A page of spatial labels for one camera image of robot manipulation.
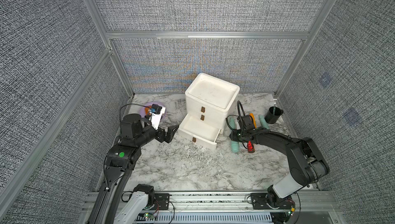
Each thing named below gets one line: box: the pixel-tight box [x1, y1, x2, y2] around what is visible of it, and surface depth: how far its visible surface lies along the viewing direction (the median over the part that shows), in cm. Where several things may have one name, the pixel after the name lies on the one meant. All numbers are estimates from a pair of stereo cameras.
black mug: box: [264, 106, 284, 125], surface depth 102 cm
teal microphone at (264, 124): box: [258, 114, 270, 130], surface depth 105 cm
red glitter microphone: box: [247, 140, 256, 154], surface depth 92 cm
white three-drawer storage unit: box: [177, 72, 241, 149], surface depth 90 cm
